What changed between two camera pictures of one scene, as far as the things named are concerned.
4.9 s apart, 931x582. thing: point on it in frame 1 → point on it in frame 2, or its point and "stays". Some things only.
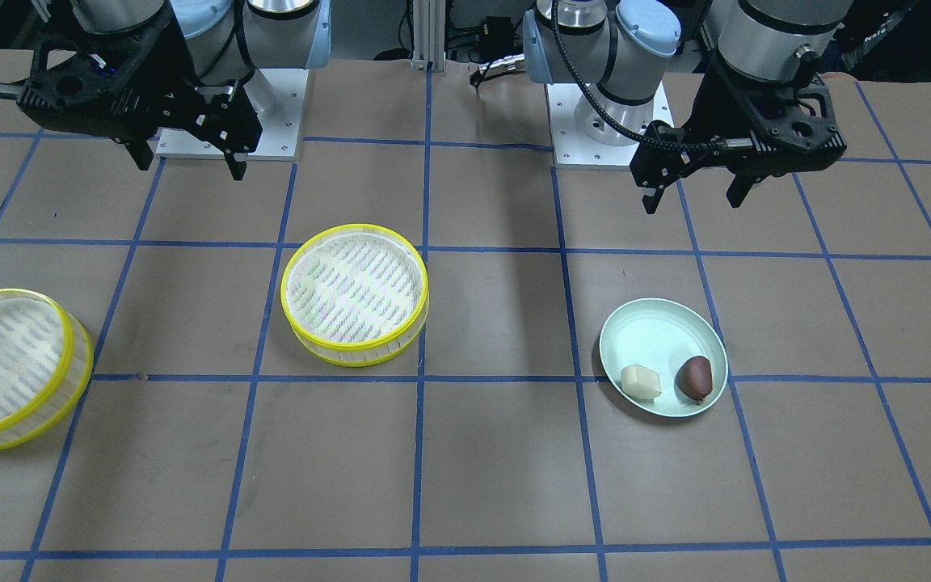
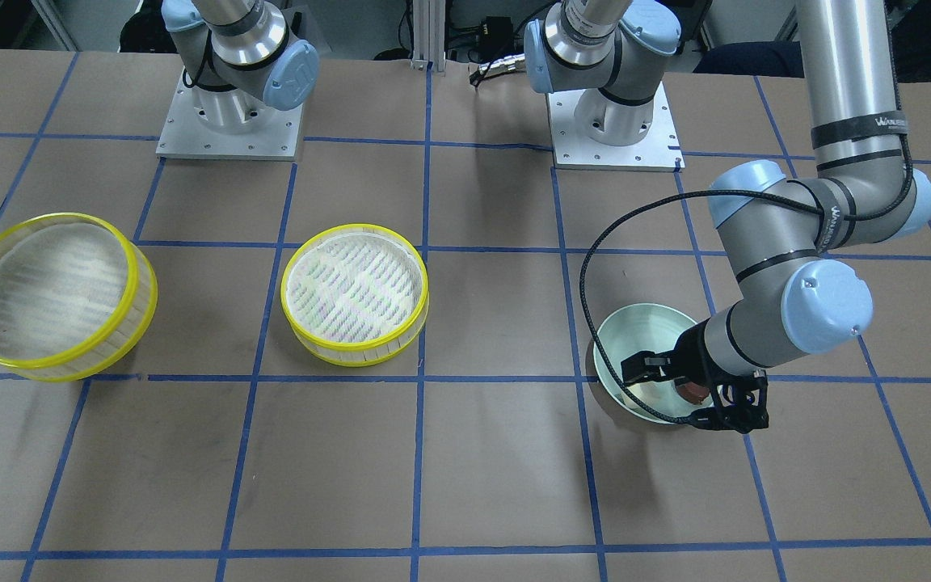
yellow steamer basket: [18, 362] → [62, 297]
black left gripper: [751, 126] → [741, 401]
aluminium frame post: [428, 35] stays
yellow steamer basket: [354, 295] stays
